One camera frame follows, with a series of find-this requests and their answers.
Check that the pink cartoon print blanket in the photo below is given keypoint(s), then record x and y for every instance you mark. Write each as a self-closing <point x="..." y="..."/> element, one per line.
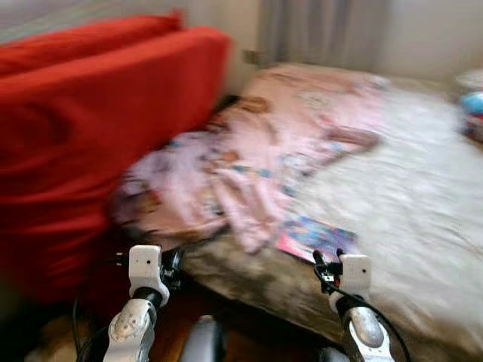
<point x="264" y="151"/>

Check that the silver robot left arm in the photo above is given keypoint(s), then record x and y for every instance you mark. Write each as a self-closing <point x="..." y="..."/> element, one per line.
<point x="130" y="332"/>

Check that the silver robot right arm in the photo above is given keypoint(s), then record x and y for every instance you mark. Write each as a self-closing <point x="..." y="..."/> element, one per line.
<point x="366" y="328"/>

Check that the colourful comic book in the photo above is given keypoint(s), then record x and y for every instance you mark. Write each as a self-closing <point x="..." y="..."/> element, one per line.
<point x="313" y="235"/>

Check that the silver robot right leg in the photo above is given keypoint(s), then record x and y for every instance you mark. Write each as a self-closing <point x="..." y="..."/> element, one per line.
<point x="332" y="354"/>

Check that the beige floral bed sheet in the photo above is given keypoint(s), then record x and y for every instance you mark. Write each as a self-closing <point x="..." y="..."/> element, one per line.
<point x="407" y="211"/>

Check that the red white blue striped pillow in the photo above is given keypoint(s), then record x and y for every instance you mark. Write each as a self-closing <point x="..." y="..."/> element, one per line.
<point x="473" y="105"/>

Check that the small grey floral pillow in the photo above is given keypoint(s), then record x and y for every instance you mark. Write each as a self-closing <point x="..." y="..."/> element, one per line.
<point x="472" y="79"/>

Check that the grey pleated curtain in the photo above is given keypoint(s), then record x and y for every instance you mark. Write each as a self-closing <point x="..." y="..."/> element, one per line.
<point x="324" y="30"/>

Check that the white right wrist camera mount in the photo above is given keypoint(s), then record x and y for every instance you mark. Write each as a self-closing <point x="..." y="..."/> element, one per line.
<point x="356" y="273"/>

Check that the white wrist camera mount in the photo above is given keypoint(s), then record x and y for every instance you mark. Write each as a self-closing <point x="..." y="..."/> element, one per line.
<point x="145" y="268"/>
<point x="356" y="273"/>

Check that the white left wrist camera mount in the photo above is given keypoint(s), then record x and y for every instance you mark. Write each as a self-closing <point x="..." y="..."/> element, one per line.
<point x="145" y="268"/>

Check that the wall power socket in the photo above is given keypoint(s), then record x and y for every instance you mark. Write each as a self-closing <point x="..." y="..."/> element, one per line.
<point x="250" y="57"/>

